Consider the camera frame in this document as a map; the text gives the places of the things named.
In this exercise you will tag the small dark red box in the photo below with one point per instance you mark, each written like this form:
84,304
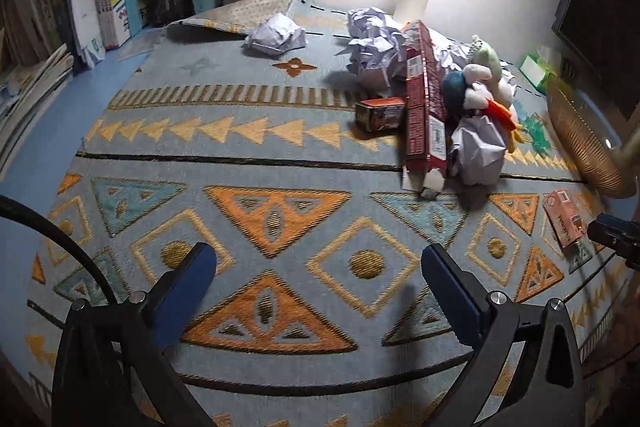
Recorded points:
380,114

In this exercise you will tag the green tissue box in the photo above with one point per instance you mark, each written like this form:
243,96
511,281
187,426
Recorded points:
540,66

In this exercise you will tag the blue and white mouse plush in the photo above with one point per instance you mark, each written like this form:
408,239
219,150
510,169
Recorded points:
465,91

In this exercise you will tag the long red cardboard box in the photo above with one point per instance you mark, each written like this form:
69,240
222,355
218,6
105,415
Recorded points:
426,144

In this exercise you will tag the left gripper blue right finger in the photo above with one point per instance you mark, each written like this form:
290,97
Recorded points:
459,294

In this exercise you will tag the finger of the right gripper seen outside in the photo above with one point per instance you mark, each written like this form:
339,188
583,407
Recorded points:
623,236

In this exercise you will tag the red french fries plush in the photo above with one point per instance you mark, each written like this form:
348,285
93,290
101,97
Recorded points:
503,117

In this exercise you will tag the green-headed plush toy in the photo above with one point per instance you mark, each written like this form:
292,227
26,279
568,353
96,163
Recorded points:
481,53

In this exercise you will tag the woven golden basket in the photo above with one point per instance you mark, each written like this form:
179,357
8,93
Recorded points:
598,164

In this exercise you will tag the small orange carton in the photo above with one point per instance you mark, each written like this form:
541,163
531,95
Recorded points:
564,217

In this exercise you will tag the patterned blue woven mat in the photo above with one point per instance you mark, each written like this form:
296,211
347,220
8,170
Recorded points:
318,314

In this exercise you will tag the white paper ball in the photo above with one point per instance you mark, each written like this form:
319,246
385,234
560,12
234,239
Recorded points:
477,151

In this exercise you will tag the paper pile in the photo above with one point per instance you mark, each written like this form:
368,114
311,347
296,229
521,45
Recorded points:
377,50

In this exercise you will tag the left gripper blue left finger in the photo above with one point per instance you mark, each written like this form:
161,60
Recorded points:
178,293

